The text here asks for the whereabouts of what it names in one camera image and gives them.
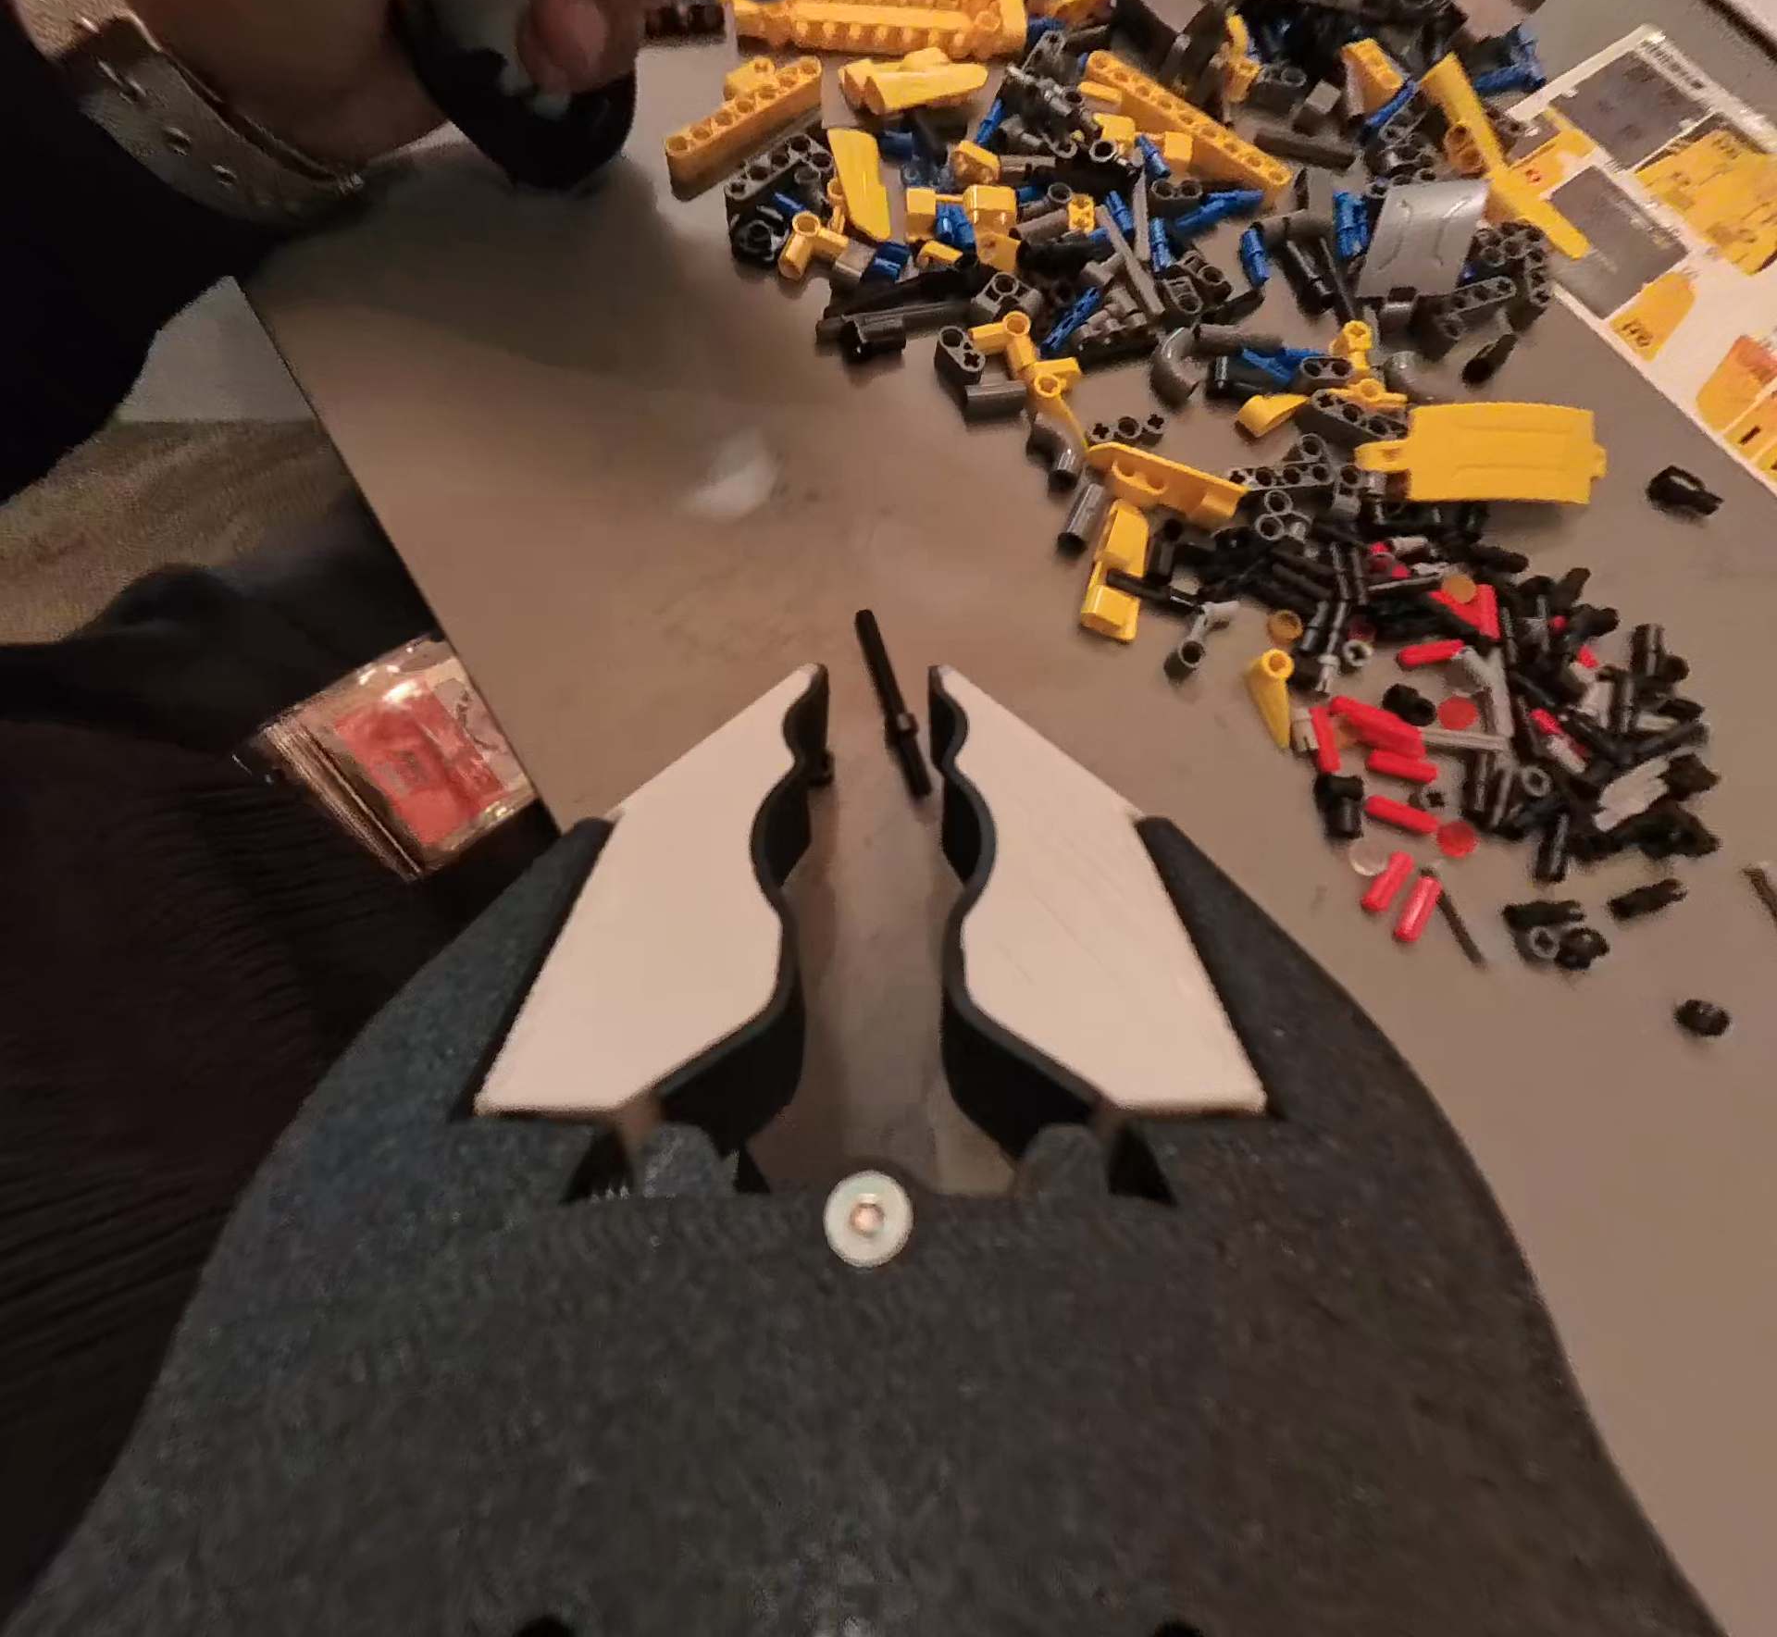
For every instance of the person's dark knit sweater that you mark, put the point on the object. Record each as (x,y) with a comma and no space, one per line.
(182,1039)

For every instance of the printed instruction sheet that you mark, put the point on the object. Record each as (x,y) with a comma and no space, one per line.
(1653,151)

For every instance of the grey curved panel piece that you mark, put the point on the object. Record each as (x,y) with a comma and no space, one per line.
(1423,234)

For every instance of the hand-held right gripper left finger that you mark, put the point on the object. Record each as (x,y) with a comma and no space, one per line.
(654,956)

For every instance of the yellow curved panel piece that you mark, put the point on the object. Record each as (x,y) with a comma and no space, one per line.
(1485,454)

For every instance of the person's left forearm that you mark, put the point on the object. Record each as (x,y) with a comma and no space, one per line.
(71,277)

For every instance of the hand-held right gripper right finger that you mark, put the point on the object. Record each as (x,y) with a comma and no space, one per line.
(1097,956)

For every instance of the clear packet with red label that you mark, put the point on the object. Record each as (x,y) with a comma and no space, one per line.
(403,762)

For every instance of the pile of black red pieces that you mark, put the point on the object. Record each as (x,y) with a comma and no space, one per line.
(1501,720)

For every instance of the pile of yellow blue grey pieces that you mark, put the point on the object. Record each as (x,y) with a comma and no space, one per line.
(1001,179)

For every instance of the black axle pin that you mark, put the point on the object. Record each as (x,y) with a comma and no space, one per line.
(889,692)

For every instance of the small black connector piece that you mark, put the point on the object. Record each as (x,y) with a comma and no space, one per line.
(1685,488)
(1701,1018)

